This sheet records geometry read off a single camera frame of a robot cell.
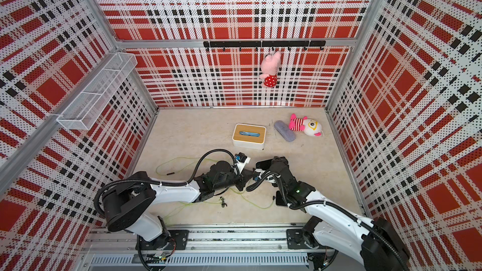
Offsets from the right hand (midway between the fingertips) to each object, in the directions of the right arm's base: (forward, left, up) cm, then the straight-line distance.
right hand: (281, 160), depth 83 cm
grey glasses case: (+25, -5, -10) cm, 28 cm away
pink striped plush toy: (+23, -19, -5) cm, 30 cm away
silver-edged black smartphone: (-3, +8, +2) cm, 9 cm away
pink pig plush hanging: (+42, +4, +21) cm, 47 cm away
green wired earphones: (-14, +28, -12) cm, 34 cm away
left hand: (-5, +11, -2) cm, 12 cm away
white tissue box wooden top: (+21, +15, -10) cm, 28 cm away
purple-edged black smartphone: (-21, +4, +12) cm, 25 cm away
